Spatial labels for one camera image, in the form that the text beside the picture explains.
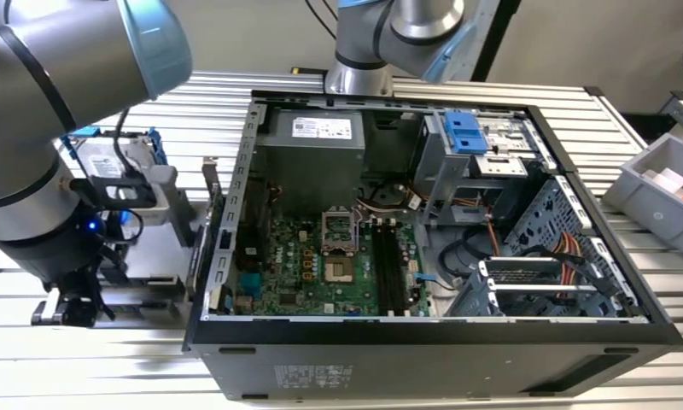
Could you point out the metal disk bay cage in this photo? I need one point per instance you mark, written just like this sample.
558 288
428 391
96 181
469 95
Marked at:
541 288

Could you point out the small yellow black plug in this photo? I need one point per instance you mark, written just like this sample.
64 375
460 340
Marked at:
297 70

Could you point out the CPU socket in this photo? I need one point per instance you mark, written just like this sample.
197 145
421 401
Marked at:
338 269

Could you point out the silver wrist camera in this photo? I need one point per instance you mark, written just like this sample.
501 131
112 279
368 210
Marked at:
124 215

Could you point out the black expansion slot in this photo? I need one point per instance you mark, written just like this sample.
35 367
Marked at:
249 256

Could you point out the graphics card with metal bracket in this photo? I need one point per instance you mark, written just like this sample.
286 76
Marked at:
216 205

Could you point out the green motherboard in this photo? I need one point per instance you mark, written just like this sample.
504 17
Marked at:
348 299

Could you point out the black RAM slot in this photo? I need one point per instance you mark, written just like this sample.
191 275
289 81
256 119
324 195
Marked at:
393 267
386 267
380 267
400 267

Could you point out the black upright post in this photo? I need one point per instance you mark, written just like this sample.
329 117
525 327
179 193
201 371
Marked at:
498 42

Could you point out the grey parts rack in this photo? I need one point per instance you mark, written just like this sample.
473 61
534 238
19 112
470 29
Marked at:
165 256

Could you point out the white box in bin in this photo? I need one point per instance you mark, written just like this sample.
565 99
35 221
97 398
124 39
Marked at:
666 179

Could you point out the black round cooler fan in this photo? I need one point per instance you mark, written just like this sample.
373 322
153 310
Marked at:
386 196

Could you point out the hard disk in blue carrier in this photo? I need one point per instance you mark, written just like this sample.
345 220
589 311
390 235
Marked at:
99 162

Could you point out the teal expansion slot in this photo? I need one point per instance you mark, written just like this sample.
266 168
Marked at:
252 286

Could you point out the open black PC case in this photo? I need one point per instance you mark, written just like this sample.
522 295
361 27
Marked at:
433 367

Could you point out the blue plastic drive latch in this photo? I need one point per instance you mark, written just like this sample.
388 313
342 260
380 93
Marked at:
464 132

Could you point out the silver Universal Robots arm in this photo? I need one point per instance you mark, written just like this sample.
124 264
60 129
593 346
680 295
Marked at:
63 85

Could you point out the grey plastic bin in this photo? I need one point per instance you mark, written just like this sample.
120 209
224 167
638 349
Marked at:
649 213

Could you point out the metal optical drive cage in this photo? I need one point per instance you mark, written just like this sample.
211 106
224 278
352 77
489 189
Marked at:
449 183

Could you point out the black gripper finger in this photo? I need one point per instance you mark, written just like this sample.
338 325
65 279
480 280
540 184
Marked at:
76 312
105 299

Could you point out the grey power supply unit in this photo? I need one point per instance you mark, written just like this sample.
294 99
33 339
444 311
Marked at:
313 171

